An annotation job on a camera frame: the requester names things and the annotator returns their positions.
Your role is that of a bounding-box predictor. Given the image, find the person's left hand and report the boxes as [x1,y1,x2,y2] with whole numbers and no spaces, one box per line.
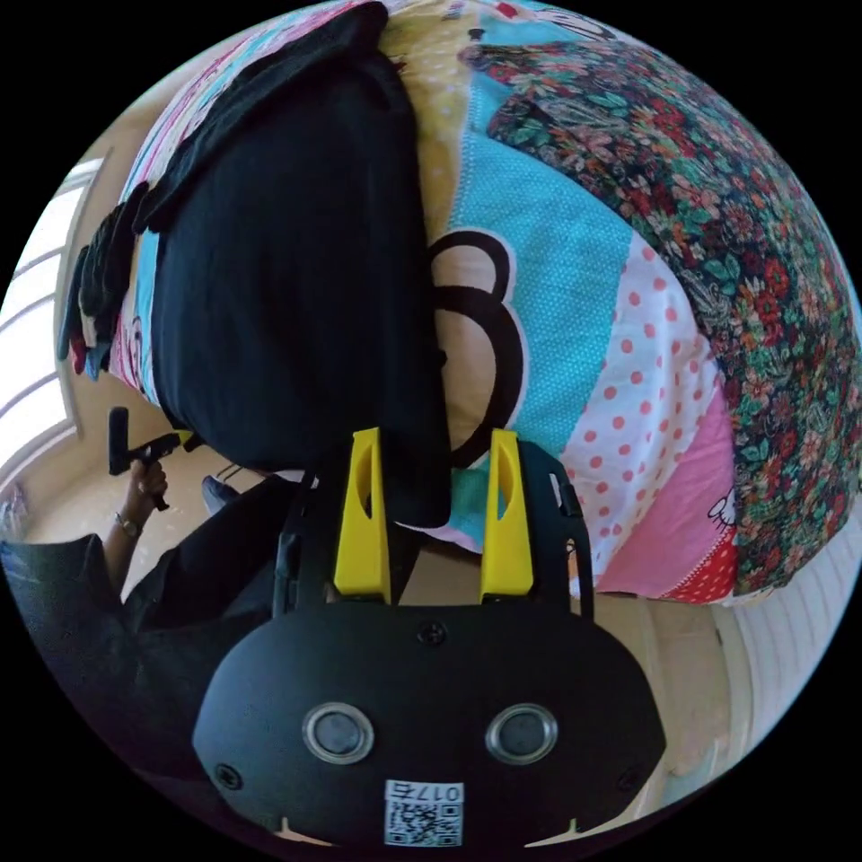
[128,462,170,518]

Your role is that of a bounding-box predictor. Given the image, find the person's body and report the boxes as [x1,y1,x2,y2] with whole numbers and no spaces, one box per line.
[0,464,420,830]

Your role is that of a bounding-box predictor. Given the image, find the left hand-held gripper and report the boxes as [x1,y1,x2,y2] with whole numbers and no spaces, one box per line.
[125,433,205,513]

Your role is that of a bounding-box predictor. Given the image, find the bed with printed cartoon sheet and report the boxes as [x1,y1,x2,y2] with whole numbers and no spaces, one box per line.
[115,0,862,607]

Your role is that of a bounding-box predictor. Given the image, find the black pants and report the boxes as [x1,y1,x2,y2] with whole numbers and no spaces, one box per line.
[137,0,453,531]

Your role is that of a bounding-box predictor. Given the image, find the pile of clothes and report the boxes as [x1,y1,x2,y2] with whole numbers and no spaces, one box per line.
[56,180,154,383]

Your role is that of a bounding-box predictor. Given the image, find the person's left forearm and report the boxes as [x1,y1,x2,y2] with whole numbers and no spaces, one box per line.
[101,503,148,574]

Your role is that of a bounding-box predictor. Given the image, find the window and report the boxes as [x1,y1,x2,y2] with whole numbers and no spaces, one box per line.
[0,153,117,488]

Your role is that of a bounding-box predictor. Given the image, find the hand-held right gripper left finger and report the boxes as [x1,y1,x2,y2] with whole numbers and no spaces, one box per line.
[333,427,393,602]

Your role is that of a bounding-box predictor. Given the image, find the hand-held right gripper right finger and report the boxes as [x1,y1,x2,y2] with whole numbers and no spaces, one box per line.
[479,427,535,602]

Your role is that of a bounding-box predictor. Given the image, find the floral folded blanket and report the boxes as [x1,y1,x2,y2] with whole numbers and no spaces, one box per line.
[459,20,862,598]

